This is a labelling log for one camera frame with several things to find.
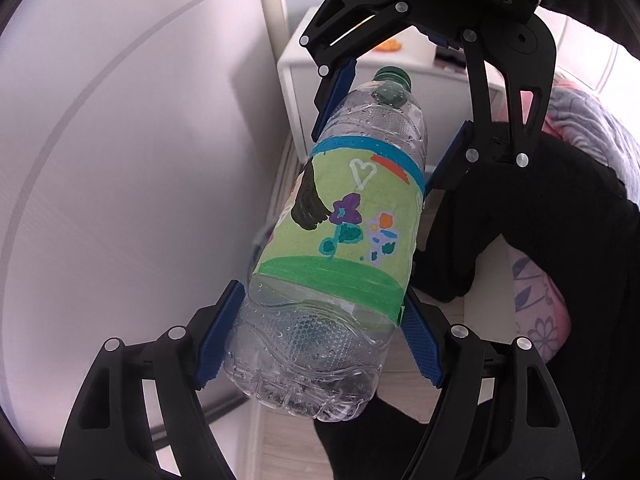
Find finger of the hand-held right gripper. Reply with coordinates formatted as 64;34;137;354
425;12;558;194
299;0;417;144

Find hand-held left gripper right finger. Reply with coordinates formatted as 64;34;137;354
400;290;583;480

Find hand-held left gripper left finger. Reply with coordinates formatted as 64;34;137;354
57;280;251;480

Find clear bottle with drawn label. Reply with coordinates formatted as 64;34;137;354
222;66;431;423

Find person's right forearm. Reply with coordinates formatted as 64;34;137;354
535;0;640;58

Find white nightstand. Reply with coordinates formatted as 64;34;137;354
276;7;506;161

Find person's black pants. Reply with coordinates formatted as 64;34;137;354
312;132;640;480

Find floral pink bedsheet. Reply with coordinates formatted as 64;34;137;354
507;247;573;363

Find pink and grey blanket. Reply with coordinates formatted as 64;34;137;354
492;72;640;221

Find white slatted headboard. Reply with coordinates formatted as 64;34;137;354
552;12;638;93

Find white arched panel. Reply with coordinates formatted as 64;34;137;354
0;0;281;441

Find cream curved frame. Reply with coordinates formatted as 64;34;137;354
251;0;301;156

